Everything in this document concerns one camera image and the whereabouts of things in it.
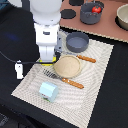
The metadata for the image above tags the yellow toy banana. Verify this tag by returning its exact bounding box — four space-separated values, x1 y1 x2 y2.
39 60 57 64

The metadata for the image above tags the black rear burner disc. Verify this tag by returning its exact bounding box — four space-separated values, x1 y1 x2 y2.
69 0 84 6

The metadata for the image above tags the red toy tomato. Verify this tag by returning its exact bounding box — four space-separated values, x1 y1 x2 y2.
92 6 101 14

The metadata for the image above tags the white toy bottle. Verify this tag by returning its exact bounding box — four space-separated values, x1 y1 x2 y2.
15 60 24 79

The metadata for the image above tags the grey pot on stove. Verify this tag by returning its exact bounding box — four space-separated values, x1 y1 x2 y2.
80 0 103 25

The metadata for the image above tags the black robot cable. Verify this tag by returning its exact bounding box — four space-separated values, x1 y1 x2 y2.
0 50 42 65

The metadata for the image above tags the grey toy pan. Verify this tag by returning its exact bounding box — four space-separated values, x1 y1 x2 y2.
66 32 89 53

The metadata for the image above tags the beige wooden plate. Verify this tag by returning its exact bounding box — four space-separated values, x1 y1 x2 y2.
54 55 81 78

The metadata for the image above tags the black stove burner disc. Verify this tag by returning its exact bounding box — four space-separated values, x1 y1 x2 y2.
61 9 76 19

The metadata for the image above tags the wooden handled toy fork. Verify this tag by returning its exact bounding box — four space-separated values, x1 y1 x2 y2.
43 69 84 89

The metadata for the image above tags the beige bowl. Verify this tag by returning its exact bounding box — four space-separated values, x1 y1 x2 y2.
117 4 128 30

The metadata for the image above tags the light blue milk carton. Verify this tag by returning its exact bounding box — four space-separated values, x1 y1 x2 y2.
39 82 58 102

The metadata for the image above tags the beige woven placemat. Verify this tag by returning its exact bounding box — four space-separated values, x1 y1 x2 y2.
10 30 115 128

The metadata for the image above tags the pink toy stove board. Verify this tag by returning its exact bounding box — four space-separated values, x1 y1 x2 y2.
60 0 128 42

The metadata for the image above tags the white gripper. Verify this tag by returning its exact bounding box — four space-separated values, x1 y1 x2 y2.
34 23 62 61

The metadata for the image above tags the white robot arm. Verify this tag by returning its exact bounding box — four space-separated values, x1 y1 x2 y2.
8 0 62 62

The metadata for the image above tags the wooden handled toy knife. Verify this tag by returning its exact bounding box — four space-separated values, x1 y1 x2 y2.
63 51 96 63

